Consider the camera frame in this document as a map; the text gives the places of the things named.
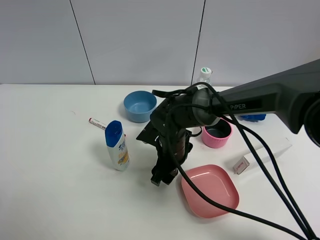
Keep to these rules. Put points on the clear water bottle green label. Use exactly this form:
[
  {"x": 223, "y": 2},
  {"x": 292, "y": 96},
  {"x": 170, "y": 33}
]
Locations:
[{"x": 204, "y": 75}]

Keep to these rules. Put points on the red white marker pen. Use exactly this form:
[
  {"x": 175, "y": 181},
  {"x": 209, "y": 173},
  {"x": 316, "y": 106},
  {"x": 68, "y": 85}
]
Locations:
[{"x": 96, "y": 123}]

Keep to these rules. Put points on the pink saucepan with handle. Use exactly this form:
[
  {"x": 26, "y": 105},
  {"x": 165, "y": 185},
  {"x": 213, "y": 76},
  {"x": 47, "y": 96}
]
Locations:
[{"x": 216, "y": 136}]

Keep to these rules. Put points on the white cardboard box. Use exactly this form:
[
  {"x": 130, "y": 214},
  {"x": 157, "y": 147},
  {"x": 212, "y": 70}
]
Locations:
[{"x": 248, "y": 163}]

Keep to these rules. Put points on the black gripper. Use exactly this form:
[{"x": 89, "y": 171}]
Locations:
[{"x": 181, "y": 147}]

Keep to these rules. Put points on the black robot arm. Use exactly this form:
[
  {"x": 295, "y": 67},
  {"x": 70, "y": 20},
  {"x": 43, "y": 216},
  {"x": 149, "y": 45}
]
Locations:
[{"x": 293, "y": 95}]

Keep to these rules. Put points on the blue plastic bowl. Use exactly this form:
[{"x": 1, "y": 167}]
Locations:
[{"x": 139, "y": 106}]

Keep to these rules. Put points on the pink square plate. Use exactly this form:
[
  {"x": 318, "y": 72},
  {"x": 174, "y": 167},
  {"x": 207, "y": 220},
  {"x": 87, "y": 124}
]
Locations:
[{"x": 216, "y": 184}]

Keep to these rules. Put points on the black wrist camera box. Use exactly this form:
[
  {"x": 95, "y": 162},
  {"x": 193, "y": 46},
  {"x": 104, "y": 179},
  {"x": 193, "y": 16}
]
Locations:
[{"x": 148, "y": 135}]

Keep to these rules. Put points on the white blue shampoo bottle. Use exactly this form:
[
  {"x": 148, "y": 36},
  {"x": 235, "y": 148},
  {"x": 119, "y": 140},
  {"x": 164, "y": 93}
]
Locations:
[{"x": 116, "y": 145}]

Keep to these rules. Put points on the rolled blue towel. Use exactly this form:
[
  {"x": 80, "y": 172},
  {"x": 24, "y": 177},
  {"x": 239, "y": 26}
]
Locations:
[{"x": 253, "y": 117}]

